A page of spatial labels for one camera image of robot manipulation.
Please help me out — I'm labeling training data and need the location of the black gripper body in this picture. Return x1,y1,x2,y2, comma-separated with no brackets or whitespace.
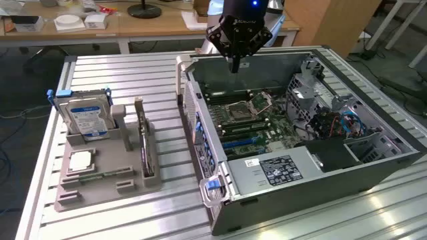
218,0,268,60

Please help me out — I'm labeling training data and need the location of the green graphics card with fan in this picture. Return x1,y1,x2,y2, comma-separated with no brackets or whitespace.
133,96,156,179

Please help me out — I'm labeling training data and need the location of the white paper folder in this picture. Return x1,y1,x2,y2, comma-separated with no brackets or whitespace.
180,10,209,31

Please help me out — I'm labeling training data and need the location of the brown cardboard box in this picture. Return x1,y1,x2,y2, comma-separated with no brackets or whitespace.
192,0,214,17

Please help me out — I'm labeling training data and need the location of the wooden desk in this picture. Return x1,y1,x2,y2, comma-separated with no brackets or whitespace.
0,0,301,55

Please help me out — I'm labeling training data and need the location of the wooden cabinet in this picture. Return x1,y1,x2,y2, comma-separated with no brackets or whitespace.
292,0,384,60

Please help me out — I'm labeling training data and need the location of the black round lamp base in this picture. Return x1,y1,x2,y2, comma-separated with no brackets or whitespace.
126,0,164,19

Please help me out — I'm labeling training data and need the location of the metal socket cover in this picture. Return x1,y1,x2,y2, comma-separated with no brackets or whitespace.
248,90,273,116

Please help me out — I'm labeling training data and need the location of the metal drive cage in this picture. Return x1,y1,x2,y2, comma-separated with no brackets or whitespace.
285,58,336,121

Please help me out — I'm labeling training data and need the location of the black power adaptor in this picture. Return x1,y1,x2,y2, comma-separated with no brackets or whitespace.
357,49,377,61

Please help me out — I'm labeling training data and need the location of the green motherboard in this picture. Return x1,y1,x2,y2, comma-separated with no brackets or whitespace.
202,86,303,161

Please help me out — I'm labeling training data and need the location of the green RAM stick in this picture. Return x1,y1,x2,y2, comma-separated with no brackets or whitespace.
221,121,269,133
77,169,122,182

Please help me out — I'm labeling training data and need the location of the small white box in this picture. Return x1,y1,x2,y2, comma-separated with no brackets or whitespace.
82,13,109,30

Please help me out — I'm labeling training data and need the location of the white round part on square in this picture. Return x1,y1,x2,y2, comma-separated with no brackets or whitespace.
52,14,88,34

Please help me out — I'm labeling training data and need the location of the black floor stand foot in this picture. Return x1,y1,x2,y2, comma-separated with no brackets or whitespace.
377,76,427,101

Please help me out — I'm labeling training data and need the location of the black plastic air shroud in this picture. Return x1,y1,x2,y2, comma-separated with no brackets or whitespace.
296,138,364,174

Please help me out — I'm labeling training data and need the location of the hard disk in blue caddy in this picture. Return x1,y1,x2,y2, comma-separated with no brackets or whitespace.
45,86,113,142

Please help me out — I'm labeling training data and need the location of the grey metal disk bay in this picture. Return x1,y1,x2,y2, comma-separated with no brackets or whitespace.
343,128,403,165

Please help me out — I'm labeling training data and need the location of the black chair base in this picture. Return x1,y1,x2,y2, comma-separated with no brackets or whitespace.
21,45,101,74

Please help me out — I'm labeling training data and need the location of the grey power supply unit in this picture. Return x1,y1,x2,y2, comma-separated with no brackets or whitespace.
225,146,327,196

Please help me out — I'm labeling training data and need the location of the white box with black top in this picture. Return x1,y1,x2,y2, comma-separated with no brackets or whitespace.
8,15,45,33

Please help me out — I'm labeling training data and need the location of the silver CPU chip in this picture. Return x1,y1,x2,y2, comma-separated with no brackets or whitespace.
68,151,94,172

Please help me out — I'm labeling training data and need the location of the black open PC case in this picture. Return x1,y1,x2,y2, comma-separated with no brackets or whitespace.
174,44,420,237

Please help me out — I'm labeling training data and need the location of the grey printed parts rack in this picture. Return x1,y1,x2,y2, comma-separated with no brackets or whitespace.
52,98,164,213

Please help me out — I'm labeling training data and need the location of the white table frame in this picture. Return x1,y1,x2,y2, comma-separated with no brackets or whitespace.
364,0,427,69

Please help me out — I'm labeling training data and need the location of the red wire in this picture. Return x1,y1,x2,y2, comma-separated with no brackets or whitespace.
328,113,339,137

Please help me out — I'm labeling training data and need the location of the blue wire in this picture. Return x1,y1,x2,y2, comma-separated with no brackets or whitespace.
339,111,368,138

